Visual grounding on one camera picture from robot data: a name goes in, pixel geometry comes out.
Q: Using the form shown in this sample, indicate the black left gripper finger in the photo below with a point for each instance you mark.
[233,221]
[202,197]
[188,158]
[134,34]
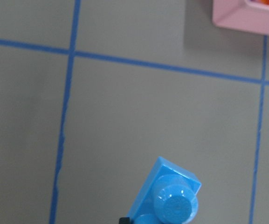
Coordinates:
[124,220]

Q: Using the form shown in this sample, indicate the long blue block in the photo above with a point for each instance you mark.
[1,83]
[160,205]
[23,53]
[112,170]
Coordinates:
[168,196]

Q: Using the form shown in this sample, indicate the pink plastic box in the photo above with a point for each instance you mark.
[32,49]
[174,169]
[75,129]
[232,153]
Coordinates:
[243,15]

